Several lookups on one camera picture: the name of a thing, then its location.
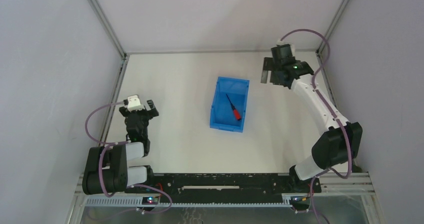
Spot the red black screwdriver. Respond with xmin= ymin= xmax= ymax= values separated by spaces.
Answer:
xmin=226 ymin=95 xmax=242 ymax=121

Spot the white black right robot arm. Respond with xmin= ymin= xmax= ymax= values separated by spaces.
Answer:
xmin=262 ymin=57 xmax=363 ymax=184

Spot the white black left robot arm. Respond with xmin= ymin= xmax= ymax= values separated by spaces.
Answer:
xmin=82 ymin=57 xmax=274 ymax=197

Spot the blue plastic bin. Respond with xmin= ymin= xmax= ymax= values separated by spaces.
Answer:
xmin=209 ymin=76 xmax=250 ymax=133

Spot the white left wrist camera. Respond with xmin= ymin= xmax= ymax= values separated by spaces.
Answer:
xmin=124 ymin=94 xmax=145 ymax=112

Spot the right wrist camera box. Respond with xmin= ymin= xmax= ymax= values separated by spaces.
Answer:
xmin=271 ymin=43 xmax=296 ymax=65

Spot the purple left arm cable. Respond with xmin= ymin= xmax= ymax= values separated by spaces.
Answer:
xmin=85 ymin=101 xmax=174 ymax=215

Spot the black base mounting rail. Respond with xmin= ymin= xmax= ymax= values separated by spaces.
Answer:
xmin=126 ymin=173 xmax=322 ymax=205

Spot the aluminium frame front rail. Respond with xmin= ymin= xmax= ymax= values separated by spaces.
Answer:
xmin=74 ymin=173 xmax=377 ymax=208

